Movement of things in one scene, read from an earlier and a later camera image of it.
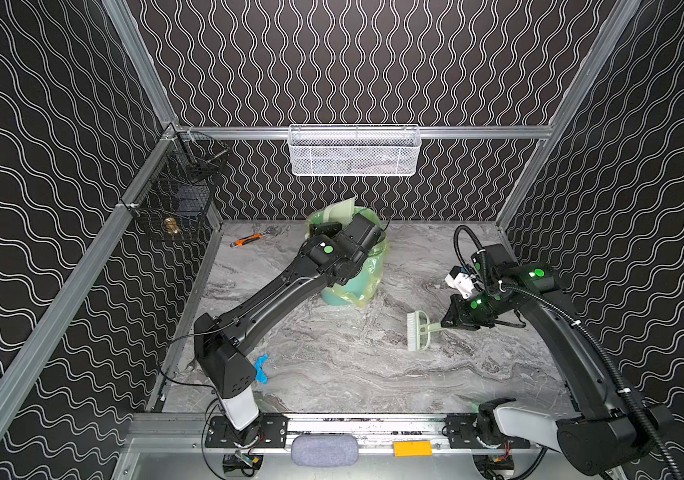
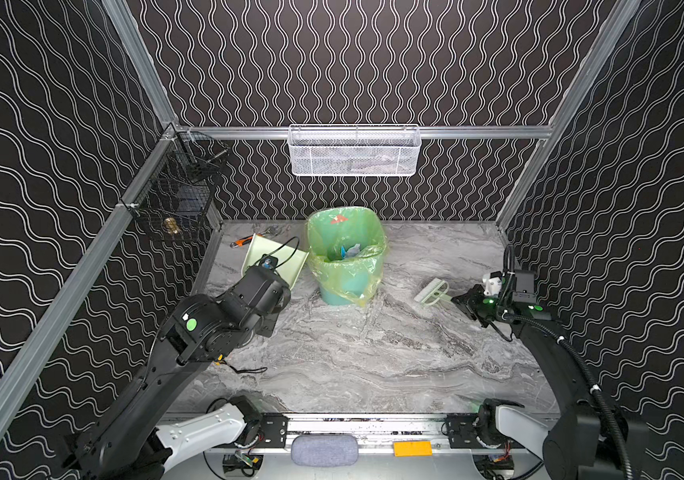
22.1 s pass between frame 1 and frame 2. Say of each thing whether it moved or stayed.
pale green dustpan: moved
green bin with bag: stayed
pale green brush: moved
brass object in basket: stayed
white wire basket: stayed
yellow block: stayed
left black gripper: moved
